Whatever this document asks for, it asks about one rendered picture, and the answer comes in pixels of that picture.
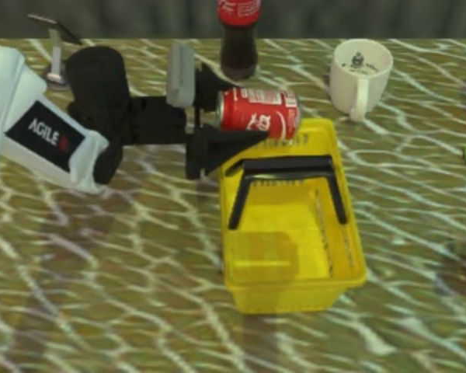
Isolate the red metallic soda can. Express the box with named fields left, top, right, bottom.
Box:
left=216, top=86, right=301, bottom=140

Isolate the yellow plastic basket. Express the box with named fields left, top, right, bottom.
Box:
left=218, top=117, right=368, bottom=315

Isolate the dark cola bottle red label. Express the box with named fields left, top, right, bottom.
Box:
left=215, top=0, right=263, bottom=81

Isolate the black phone stand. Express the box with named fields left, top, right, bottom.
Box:
left=26, top=13, right=82, bottom=85

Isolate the white ceramic mug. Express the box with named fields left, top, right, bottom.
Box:
left=327, top=37, right=395, bottom=124

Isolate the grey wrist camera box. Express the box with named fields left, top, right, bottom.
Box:
left=165, top=41, right=196, bottom=109

